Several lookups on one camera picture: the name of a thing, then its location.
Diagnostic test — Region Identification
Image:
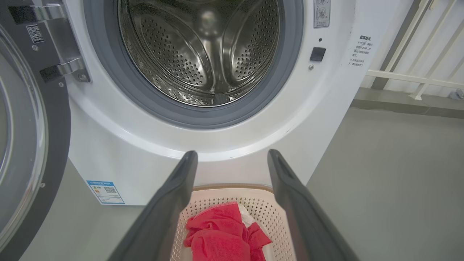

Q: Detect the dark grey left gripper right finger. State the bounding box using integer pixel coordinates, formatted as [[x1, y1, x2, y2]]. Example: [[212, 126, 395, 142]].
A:
[[267, 149, 359, 261]]

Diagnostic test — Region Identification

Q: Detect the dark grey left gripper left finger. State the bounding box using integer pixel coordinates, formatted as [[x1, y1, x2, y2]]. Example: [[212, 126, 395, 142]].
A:
[[109, 150, 198, 261]]

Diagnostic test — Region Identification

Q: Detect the red and white garment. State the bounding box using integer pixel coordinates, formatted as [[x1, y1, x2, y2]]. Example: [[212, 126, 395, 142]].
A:
[[183, 202, 272, 261]]

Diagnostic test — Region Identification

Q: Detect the black round glass washer door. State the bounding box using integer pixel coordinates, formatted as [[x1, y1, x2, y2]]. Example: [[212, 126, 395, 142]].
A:
[[0, 0, 71, 261]]

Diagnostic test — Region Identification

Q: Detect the cream perforated laundry basket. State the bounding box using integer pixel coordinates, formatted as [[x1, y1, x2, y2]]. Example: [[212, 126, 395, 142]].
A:
[[170, 184, 298, 261]]

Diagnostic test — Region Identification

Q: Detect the white washing machine body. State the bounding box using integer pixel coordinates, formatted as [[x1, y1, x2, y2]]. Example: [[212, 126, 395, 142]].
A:
[[62, 0, 385, 206]]

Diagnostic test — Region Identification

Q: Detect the chrome door hinge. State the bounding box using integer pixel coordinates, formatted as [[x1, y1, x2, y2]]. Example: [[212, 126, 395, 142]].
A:
[[9, 0, 91, 83]]

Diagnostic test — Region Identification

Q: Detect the blue energy label sticker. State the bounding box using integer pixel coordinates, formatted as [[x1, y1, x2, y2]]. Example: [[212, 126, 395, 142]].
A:
[[86, 180, 125, 205]]

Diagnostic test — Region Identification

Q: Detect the stainless steel perforated drum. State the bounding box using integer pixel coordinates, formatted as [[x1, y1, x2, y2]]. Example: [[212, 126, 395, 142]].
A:
[[118, 0, 280, 107]]

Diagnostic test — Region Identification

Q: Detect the white metal railing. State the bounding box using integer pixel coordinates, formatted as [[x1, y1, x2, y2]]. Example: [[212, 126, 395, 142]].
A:
[[366, 0, 464, 101]]

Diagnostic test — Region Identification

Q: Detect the grey warning sticker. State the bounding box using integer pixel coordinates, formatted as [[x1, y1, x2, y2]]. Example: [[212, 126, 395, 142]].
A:
[[314, 0, 331, 29]]

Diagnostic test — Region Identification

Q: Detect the small QR code sticker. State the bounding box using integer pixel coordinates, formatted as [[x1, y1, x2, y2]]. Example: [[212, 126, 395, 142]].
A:
[[26, 24, 45, 44]]

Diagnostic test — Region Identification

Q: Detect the grey metal frame post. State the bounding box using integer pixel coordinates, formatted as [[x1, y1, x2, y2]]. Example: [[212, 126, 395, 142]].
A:
[[372, 0, 432, 90]]

